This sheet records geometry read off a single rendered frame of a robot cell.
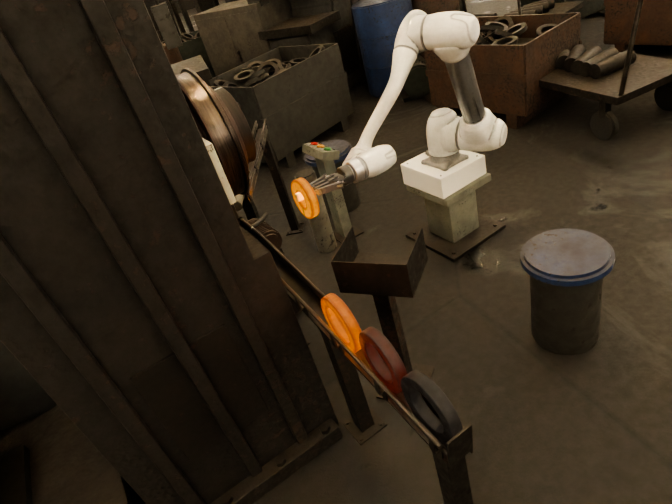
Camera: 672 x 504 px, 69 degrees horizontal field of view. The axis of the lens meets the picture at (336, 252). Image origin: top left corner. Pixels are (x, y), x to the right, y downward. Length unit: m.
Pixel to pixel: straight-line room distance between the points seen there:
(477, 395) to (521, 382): 0.18
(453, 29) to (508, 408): 1.43
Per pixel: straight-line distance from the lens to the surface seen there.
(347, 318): 1.34
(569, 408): 2.05
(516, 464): 1.91
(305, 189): 1.75
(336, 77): 4.57
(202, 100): 1.65
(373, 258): 1.79
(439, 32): 2.07
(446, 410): 1.15
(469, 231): 2.84
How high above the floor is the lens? 1.64
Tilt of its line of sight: 33 degrees down
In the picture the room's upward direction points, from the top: 17 degrees counter-clockwise
